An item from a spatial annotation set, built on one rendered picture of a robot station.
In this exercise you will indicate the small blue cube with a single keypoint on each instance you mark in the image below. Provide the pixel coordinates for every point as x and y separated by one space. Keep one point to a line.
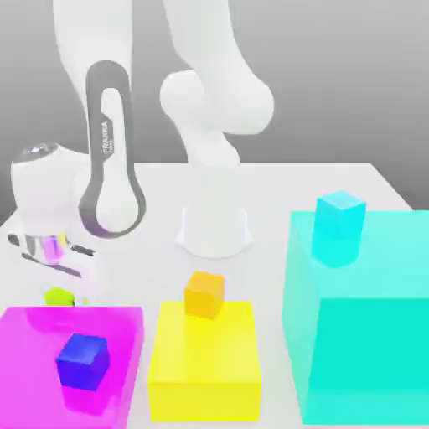
82 361

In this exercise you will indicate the small cyan cube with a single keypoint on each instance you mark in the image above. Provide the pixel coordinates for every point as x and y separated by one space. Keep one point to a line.
338 228

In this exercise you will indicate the small orange cube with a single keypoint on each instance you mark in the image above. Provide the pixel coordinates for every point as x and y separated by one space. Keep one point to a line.
203 295

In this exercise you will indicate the large turquoise box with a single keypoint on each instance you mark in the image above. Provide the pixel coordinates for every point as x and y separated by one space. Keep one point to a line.
362 335

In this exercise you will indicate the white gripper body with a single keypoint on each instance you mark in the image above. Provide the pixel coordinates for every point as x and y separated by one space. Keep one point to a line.
87 271

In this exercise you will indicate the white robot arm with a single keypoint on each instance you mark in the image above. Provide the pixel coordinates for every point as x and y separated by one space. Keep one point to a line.
110 187

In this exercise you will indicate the large magenta box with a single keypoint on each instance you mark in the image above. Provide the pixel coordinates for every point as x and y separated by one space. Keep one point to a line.
67 368

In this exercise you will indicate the small lime green cube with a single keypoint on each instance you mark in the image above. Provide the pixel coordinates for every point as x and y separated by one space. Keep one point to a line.
57 297

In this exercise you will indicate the large yellow box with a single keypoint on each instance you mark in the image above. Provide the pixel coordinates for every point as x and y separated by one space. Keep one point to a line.
204 365

